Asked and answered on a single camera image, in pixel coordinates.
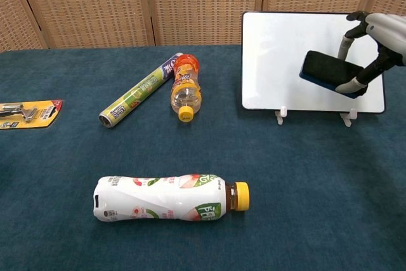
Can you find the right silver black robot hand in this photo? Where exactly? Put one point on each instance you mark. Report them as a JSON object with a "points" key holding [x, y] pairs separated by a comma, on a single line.
{"points": [[390, 36]]}

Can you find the black felt whiteboard eraser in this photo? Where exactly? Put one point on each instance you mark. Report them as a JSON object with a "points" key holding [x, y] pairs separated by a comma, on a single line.
{"points": [[323, 68]]}

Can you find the white table leg bracket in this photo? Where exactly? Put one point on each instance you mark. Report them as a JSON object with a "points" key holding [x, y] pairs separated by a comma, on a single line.
{"points": [[281, 115], [349, 118]]}

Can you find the white whiteboard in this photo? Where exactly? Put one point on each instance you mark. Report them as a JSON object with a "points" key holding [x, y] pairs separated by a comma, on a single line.
{"points": [[272, 61]]}

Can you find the woven rattan folding screen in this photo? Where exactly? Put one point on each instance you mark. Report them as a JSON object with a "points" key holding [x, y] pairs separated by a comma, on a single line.
{"points": [[203, 4]]}

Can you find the orange label drink bottle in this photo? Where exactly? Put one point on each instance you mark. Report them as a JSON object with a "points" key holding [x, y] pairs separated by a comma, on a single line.
{"points": [[185, 93]]}

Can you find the green cling film roll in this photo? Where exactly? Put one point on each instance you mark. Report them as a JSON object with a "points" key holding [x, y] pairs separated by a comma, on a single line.
{"points": [[139, 91]]}

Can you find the blue felt table mat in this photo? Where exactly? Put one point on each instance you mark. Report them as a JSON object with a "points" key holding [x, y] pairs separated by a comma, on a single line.
{"points": [[203, 245]]}

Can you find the white label tea bottle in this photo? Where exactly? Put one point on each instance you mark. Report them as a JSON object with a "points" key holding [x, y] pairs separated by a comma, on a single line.
{"points": [[158, 198]]}

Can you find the yellow razor blister pack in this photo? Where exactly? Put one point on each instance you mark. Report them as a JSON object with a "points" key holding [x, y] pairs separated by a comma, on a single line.
{"points": [[35, 114]]}

